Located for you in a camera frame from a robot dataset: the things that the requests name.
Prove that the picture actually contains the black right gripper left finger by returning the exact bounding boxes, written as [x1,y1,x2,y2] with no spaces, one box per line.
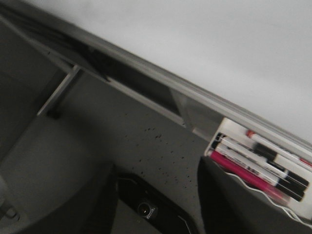
[14,162,117,234]

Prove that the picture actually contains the grey metal stand frame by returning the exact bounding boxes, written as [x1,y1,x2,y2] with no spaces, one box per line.
[0,13,223,139]

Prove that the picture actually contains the red capped whiteboard marker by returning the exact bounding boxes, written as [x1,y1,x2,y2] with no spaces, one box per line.
[246,130,312,171]

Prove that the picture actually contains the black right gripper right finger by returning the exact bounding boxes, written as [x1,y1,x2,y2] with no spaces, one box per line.
[197,157,312,234]

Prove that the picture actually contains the white marker tray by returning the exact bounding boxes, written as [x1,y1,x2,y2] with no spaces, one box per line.
[204,118,312,227]

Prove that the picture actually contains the white marker with black end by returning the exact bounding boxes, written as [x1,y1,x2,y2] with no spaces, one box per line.
[211,134,299,188]

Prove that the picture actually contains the black capped whiteboard marker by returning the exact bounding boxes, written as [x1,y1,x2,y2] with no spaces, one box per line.
[253,143,312,190]

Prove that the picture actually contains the pink whiteboard marker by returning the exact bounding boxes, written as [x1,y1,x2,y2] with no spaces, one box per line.
[210,151,290,205]

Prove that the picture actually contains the white whiteboard with aluminium frame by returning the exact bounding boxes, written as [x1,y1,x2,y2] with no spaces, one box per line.
[1,0,312,158]

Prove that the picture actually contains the black camera on base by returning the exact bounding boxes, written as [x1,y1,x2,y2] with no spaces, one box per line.
[117,173,199,234]

